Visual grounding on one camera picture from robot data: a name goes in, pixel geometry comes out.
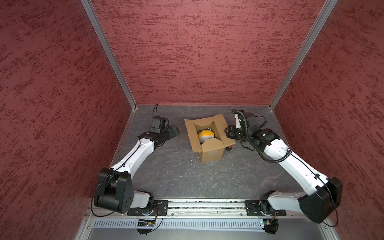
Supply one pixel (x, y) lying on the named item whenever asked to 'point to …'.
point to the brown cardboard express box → (211, 150)
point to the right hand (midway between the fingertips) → (227, 134)
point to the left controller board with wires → (148, 222)
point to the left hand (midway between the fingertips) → (173, 134)
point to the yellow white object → (205, 134)
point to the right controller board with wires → (271, 227)
